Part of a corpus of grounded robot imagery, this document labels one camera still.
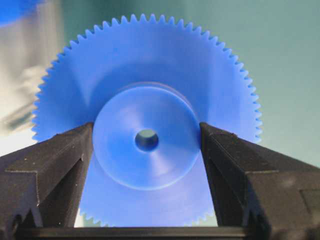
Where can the large blue plastic gear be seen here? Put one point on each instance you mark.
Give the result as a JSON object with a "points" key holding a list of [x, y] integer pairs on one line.
{"points": [[13, 10]]}

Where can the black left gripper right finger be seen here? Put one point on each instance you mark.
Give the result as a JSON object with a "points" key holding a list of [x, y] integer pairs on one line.
{"points": [[253, 186]]}

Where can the small blue plastic gear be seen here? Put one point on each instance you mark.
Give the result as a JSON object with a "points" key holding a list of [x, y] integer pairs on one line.
{"points": [[146, 84]]}

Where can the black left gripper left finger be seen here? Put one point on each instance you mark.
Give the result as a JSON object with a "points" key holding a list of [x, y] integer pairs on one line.
{"points": [[41, 185]]}

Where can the aluminium extrusion rail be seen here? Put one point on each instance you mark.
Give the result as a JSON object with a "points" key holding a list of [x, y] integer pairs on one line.
{"points": [[28, 45]]}

